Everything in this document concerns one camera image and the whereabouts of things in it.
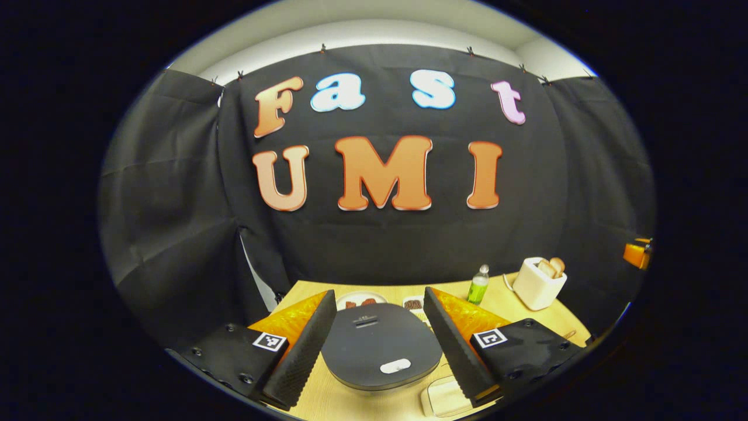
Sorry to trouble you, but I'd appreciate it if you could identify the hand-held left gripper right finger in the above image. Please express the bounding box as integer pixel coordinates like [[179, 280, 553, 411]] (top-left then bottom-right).
[[423, 287, 585, 408]]

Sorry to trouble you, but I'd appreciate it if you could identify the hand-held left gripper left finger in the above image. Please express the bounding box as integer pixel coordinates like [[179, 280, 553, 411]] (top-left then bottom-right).
[[167, 289, 338, 411]]

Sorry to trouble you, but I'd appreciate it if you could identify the clear rice container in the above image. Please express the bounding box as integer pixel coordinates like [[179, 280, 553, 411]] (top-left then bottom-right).
[[421, 375, 474, 417]]

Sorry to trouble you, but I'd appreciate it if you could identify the dark grey rice cooker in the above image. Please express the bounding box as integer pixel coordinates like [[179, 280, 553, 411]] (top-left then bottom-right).
[[320, 302, 444, 392]]

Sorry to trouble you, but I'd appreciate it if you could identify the divided white grain dish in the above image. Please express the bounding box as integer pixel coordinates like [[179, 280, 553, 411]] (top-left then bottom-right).
[[402, 296, 433, 325]]

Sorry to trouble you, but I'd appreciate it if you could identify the green drink bottle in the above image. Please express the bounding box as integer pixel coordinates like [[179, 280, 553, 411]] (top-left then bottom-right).
[[467, 264, 490, 306]]

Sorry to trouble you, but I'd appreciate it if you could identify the round white plate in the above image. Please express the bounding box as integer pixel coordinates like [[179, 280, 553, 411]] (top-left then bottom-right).
[[336, 291, 388, 310]]

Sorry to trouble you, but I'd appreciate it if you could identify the white toaster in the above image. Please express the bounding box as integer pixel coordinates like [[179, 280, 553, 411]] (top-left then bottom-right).
[[512, 257, 568, 311]]

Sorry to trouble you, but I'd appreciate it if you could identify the black backdrop cloth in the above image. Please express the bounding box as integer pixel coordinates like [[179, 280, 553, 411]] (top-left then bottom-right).
[[98, 44, 656, 357]]

